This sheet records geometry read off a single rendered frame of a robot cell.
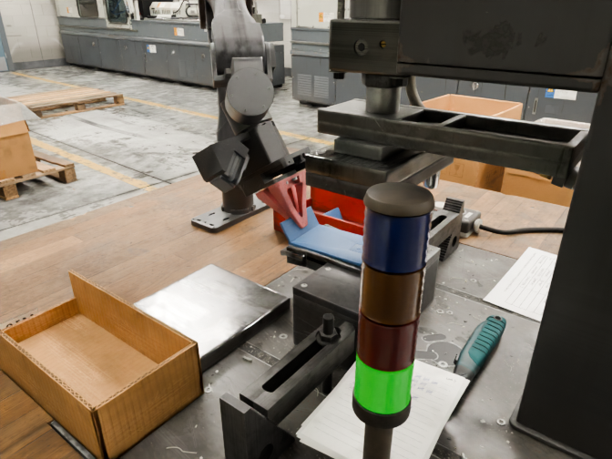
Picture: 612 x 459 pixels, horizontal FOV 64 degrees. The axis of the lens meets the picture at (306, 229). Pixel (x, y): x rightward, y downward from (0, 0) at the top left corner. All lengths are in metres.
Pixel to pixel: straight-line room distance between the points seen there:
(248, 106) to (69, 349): 0.37
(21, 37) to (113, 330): 11.32
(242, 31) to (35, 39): 11.31
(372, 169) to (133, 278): 0.45
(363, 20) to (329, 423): 0.38
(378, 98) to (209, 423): 0.38
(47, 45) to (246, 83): 11.51
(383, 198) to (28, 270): 0.72
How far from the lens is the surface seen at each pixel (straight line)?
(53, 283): 0.84
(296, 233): 0.68
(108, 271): 0.84
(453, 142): 0.49
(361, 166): 0.50
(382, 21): 0.50
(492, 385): 0.61
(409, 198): 0.26
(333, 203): 0.96
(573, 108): 5.11
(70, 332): 0.71
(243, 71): 0.61
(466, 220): 0.92
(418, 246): 0.27
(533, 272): 0.85
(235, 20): 0.74
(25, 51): 11.91
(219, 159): 0.61
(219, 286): 0.71
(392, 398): 0.33
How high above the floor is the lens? 1.29
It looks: 25 degrees down
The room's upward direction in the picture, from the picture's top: straight up
